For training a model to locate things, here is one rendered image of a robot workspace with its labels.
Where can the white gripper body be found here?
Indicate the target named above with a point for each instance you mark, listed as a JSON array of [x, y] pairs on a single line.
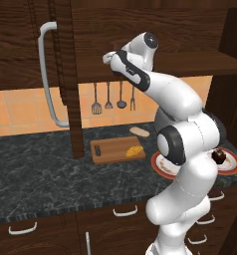
[[109, 57]]

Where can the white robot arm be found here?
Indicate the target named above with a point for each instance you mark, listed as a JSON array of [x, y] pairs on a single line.
[[187, 156]]

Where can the dark wood open cabinet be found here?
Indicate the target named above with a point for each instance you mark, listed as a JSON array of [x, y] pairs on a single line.
[[100, 26]]

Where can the dark wood cabinet door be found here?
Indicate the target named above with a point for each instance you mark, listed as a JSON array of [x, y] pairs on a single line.
[[70, 83]]

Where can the wooden cutting board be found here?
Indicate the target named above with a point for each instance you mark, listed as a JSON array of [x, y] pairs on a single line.
[[115, 151]]

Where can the yellow croissant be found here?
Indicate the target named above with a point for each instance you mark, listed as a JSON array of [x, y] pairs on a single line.
[[134, 151]]

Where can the dark wood tall side cabinet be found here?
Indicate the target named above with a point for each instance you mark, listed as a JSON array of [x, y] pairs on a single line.
[[231, 99]]

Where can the grey hanging small spatula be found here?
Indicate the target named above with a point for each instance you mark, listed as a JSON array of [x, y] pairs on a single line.
[[108, 103]]

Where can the grey hanging ladle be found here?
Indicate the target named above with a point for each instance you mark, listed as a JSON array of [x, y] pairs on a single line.
[[121, 103]]

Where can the grey hanging fork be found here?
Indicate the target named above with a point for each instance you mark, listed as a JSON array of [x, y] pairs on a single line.
[[132, 101]]

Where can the grey hanging slotted spatula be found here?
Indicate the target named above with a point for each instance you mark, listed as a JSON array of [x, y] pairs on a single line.
[[96, 107]]

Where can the pale long bread roll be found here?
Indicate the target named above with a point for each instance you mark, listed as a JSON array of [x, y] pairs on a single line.
[[139, 131]]

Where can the dark wood shelf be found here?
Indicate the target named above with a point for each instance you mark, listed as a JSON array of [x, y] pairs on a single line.
[[203, 63]]

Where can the red rimmed white plate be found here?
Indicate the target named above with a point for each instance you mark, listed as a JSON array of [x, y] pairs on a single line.
[[163, 166], [230, 162]]

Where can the dark chocolate cupcake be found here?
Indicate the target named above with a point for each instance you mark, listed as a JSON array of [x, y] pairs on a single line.
[[219, 155]]

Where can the dark wood drawer front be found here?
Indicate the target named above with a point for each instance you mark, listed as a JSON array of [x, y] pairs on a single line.
[[31, 235], [123, 220]]

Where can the dark wood wall cabinet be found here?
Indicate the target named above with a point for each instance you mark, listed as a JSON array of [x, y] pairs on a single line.
[[17, 43]]

